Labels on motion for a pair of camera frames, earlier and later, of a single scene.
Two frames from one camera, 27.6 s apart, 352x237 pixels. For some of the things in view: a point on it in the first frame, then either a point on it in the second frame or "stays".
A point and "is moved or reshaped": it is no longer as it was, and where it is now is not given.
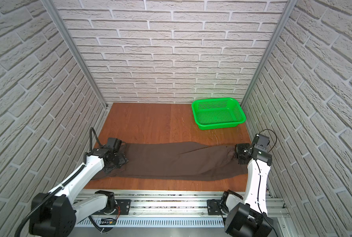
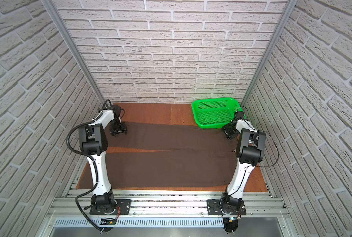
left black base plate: x=124 y=205 stays
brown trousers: x=169 y=161 is moved or reshaped
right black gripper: x=240 y=147 -> x=229 y=136
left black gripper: x=125 y=160 -> x=113 y=132
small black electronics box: x=108 y=221 stays
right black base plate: x=213 y=207 stays
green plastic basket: x=217 y=113 stays
